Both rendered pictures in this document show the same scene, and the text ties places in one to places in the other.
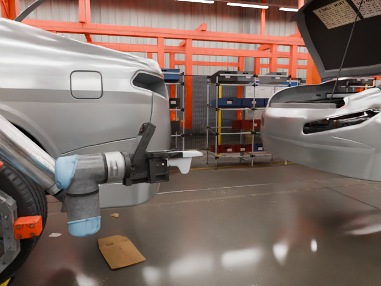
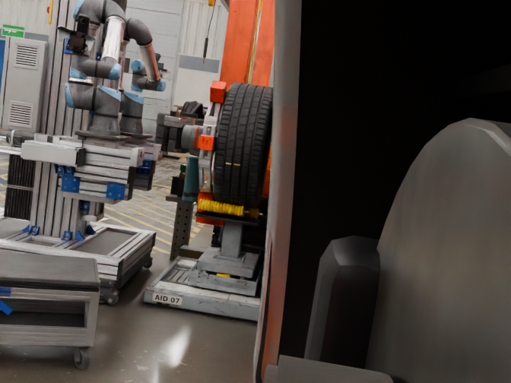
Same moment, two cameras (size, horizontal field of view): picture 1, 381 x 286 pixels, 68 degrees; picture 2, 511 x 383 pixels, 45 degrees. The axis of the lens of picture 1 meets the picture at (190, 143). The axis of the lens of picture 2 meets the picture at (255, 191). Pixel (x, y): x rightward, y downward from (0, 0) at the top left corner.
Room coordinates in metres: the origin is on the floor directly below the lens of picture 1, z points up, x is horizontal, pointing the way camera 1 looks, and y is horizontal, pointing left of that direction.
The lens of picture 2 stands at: (2.31, -2.13, 1.00)
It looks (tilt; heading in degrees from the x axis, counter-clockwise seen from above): 7 degrees down; 107
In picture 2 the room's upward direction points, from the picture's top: 8 degrees clockwise
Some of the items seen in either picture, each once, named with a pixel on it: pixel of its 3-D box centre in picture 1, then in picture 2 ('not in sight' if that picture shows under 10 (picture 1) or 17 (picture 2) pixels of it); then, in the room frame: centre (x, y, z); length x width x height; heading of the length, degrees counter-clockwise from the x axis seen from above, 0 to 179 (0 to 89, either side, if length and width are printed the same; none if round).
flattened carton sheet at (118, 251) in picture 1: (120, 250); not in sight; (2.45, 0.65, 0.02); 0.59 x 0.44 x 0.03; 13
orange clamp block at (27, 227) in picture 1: (28, 227); (207, 142); (1.14, 0.69, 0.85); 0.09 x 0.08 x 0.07; 103
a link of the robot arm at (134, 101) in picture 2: not in sight; (131, 103); (0.51, 1.03, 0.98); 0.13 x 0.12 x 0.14; 1
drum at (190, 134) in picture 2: not in sight; (202, 139); (0.99, 0.98, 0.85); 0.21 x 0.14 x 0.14; 13
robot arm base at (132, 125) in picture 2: not in sight; (131, 123); (0.52, 1.03, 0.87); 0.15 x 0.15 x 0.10
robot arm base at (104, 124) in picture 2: not in sight; (105, 123); (0.65, 0.56, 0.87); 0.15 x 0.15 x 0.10
